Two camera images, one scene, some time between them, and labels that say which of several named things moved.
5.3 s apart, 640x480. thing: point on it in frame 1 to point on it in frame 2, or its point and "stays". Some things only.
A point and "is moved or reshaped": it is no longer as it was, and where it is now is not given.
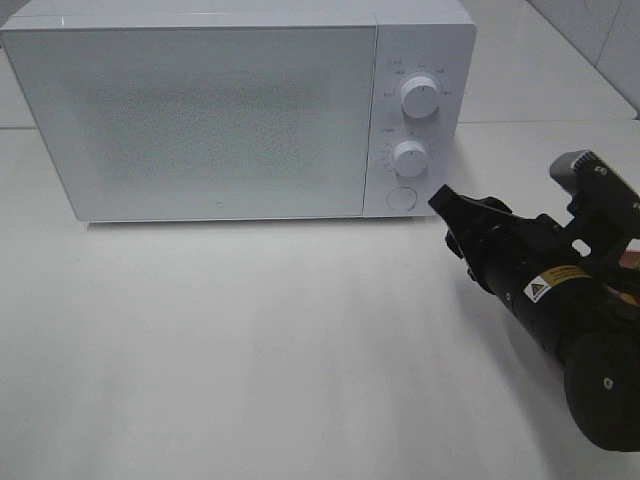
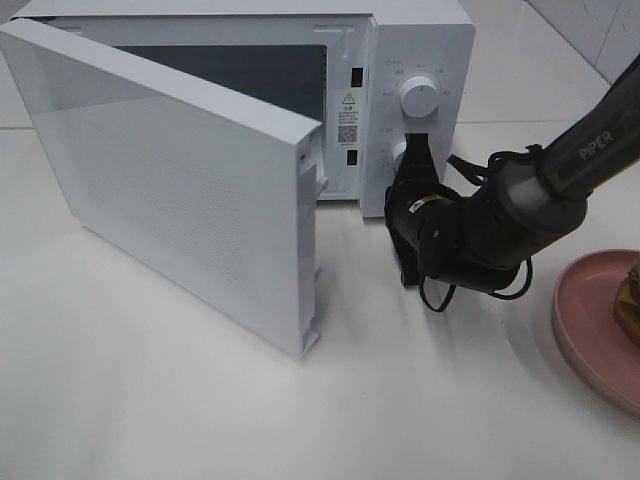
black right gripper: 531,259 to 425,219
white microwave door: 203,123 to 217,196
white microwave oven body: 171,110 stays
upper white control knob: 420,97 stays
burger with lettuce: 630,257 is moved or reshaped
